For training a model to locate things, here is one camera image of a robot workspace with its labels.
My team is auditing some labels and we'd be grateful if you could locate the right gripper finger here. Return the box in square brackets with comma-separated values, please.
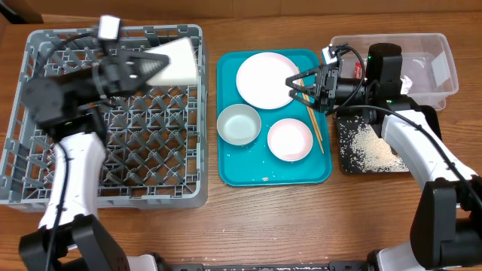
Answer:
[285, 66, 321, 87]
[289, 90, 320, 111]

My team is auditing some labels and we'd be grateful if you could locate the red snack wrapper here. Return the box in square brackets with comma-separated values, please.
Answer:
[355, 62, 363, 79]

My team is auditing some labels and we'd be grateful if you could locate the small white cup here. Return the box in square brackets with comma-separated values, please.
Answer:
[146, 38, 198, 86]

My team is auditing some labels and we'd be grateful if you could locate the pink bowl with food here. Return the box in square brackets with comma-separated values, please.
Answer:
[267, 118, 313, 162]

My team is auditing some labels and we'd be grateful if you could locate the white paper napkin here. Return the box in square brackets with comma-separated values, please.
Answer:
[401, 75, 413, 95]

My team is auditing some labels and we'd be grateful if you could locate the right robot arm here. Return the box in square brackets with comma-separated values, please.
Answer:
[285, 43, 481, 271]

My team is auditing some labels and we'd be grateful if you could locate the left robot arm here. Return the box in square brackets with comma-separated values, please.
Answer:
[19, 50, 169, 270]

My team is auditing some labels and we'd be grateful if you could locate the clear plastic waste bin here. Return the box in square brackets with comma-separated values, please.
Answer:
[331, 33, 459, 111]

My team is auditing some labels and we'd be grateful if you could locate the wooden chopstick inner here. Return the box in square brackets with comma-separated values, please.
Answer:
[302, 93, 322, 148]

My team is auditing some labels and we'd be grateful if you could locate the wooden chopstick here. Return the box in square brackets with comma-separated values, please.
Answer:
[302, 93, 322, 148]
[300, 78, 325, 154]

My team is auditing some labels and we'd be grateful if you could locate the wooden chopstick outer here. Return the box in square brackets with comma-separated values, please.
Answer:
[300, 78, 325, 154]

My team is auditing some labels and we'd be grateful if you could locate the large white round plate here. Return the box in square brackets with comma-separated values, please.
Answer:
[236, 52, 298, 110]

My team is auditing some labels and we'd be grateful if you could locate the teal plastic serving tray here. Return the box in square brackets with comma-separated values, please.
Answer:
[217, 49, 333, 187]

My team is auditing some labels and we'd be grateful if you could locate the spilled rice pile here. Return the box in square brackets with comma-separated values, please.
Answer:
[338, 114, 410, 173]

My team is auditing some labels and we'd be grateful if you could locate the black rectangular tray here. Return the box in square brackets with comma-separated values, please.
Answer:
[335, 105, 441, 175]

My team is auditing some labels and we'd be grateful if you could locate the grey round bowl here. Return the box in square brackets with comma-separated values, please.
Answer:
[217, 104, 262, 146]

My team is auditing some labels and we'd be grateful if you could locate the grey plastic dish rack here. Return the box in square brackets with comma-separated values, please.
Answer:
[1, 24, 208, 212]

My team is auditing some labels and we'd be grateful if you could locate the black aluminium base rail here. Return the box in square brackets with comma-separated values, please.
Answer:
[157, 260, 377, 271]

